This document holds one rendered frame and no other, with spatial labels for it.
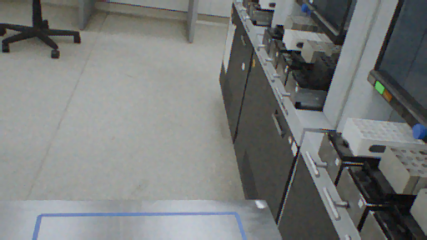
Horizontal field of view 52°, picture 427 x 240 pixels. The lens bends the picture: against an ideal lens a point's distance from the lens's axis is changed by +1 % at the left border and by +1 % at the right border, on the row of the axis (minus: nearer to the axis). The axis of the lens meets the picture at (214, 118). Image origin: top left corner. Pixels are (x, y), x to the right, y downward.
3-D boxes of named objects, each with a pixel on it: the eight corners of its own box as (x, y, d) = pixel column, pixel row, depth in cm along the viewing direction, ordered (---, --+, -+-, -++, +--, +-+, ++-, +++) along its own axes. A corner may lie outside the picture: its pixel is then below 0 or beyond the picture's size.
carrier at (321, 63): (328, 86, 142) (334, 68, 139) (322, 85, 141) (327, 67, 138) (317, 71, 152) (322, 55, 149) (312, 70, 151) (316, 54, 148)
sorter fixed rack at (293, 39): (350, 52, 182) (355, 37, 179) (359, 61, 173) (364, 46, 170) (281, 43, 177) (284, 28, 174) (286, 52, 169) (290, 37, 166)
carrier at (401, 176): (409, 199, 94) (419, 177, 91) (399, 198, 94) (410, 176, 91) (385, 167, 104) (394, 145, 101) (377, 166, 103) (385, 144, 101)
